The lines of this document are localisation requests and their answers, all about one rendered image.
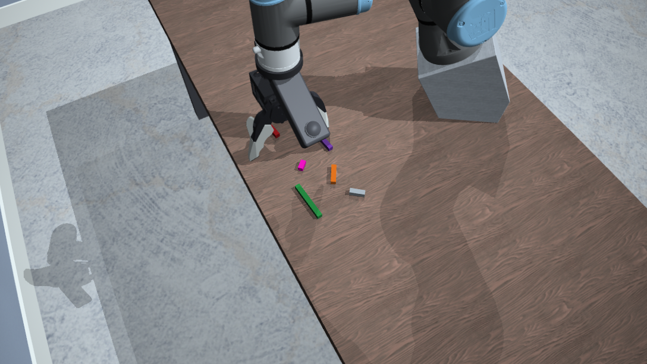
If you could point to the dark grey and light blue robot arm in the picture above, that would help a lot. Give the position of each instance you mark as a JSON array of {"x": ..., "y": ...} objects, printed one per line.
[{"x": 449, "y": 32}]

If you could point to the green rod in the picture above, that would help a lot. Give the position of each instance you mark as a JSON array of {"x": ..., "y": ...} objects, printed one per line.
[{"x": 308, "y": 201}]

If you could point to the grey rod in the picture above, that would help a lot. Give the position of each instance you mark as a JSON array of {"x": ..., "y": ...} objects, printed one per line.
[{"x": 357, "y": 192}]

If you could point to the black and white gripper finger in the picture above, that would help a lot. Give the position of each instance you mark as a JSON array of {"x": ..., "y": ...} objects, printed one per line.
[
  {"x": 320, "y": 106},
  {"x": 259, "y": 130}
]

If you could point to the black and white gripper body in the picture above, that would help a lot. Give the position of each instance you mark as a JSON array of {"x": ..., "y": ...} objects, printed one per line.
[{"x": 261, "y": 88}]

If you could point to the orange rectangular rod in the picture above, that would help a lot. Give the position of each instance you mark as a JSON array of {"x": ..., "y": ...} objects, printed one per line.
[{"x": 333, "y": 173}]

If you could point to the purple rod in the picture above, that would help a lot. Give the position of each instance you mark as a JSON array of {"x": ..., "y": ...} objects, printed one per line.
[{"x": 327, "y": 144}]

